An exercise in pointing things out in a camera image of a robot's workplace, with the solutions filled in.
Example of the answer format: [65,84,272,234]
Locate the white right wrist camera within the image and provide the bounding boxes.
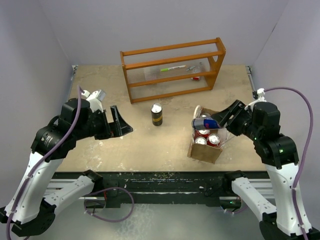
[244,88,267,110]

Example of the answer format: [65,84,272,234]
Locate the white can red tab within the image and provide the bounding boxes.
[191,117,222,130]

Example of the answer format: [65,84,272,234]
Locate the aluminium front frame rail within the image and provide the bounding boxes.
[29,177,293,201]

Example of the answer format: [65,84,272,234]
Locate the orange wooden shelf rack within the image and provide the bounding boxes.
[120,37,227,104]

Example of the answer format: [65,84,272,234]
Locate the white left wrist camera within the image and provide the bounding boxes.
[81,89,106,113]

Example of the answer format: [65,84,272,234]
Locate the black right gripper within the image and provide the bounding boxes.
[211,98,262,140]

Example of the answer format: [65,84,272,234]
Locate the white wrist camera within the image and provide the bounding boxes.
[81,89,106,113]
[244,88,267,110]

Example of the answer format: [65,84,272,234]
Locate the black beverage can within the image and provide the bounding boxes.
[150,103,163,127]

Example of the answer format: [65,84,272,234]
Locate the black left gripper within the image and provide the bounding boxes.
[74,105,133,141]

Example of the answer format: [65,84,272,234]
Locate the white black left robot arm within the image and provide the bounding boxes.
[0,98,133,239]

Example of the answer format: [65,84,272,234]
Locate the green white marker pen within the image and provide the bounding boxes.
[160,65,186,73]

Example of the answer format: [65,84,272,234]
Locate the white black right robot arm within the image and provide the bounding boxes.
[211,100,320,240]

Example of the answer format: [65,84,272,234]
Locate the grey metal clips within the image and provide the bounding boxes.
[186,62,205,74]

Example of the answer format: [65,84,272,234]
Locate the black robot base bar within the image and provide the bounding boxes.
[73,171,252,210]

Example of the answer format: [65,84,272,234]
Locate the red soda can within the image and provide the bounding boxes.
[196,129,211,138]
[206,133,221,148]

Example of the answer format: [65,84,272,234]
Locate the red white small box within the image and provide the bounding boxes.
[191,76,201,81]

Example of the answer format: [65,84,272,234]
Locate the brown canvas tote bag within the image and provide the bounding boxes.
[187,105,231,165]

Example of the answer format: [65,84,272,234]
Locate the purple soda can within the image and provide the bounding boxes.
[194,136,207,145]
[200,112,211,118]

